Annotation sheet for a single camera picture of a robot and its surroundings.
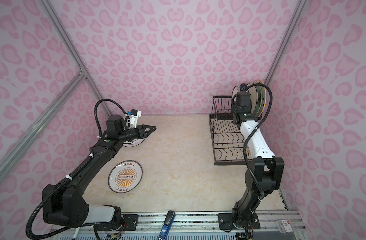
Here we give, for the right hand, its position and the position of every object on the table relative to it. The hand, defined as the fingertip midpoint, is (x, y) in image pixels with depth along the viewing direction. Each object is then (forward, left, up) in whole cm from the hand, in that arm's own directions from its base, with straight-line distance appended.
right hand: (243, 99), depth 83 cm
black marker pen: (-61, +81, -28) cm, 106 cm away
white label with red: (-55, -17, -30) cm, 65 cm away
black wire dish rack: (-3, +4, -31) cm, 31 cm away
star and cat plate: (-2, -9, +3) cm, 9 cm away
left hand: (-17, +47, -3) cm, 51 cm away
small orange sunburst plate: (+9, +2, 0) cm, 9 cm away
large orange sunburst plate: (-33, +67, -30) cm, 81 cm away
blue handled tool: (-55, +38, -26) cm, 72 cm away
